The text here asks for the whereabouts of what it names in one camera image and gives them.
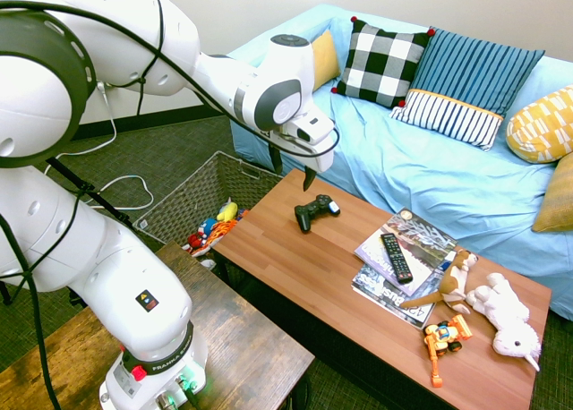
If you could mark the yellow white patterned pillow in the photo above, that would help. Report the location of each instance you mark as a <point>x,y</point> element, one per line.
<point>541,128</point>

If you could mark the flame patterned plush lizard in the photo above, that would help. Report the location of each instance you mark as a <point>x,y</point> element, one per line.
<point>221,231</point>

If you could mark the black white checkered pillow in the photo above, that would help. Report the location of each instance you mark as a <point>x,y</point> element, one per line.
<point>380,65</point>

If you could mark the plain yellow pillow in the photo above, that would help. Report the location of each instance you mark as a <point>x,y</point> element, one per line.
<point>324,61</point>

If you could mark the magazine with snowy cover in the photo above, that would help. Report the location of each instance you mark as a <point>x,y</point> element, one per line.
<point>421,240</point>

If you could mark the mustard woven pillow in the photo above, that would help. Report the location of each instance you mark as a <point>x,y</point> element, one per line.
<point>559,195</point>

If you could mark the business magazine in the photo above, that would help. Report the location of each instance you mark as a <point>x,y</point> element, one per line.
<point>380,296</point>

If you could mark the reddish wood coffee table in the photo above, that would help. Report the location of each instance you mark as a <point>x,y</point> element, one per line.
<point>291,267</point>

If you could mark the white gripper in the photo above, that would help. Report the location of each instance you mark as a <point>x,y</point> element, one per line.
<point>315,148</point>

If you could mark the grey woven basket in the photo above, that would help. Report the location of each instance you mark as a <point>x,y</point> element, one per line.
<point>197,190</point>

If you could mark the black gamepad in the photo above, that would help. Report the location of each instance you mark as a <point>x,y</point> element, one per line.
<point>313,210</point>

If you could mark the yellow haired plush doll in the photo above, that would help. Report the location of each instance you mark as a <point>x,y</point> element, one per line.
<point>227,210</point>

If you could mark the brown kangaroo plush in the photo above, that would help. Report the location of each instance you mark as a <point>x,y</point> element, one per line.
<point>454,280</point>

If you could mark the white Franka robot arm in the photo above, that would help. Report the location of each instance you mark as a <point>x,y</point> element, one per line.
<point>112,271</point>

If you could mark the blue haired plush doll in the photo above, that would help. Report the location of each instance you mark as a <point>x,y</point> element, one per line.
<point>207,226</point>

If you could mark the blue striped pillow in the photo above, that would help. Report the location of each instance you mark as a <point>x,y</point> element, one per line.
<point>470,65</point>

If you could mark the orange toy excavator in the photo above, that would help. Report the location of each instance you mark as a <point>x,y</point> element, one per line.
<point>443,334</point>

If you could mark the red white plush doll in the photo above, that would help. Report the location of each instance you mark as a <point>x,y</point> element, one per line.
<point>194,241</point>

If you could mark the dark rustic wood table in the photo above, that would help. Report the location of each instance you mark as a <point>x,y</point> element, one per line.
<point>250,356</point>

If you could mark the white unicorn plush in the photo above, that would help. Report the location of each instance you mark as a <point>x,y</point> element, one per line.
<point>506,311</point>

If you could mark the black remote control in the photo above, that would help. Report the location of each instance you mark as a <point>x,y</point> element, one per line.
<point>396,258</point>

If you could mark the sofa with light blue cover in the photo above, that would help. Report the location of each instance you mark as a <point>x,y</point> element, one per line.
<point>425,173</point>

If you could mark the white navy striped pillow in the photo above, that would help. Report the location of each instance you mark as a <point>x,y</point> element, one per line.
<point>447,114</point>

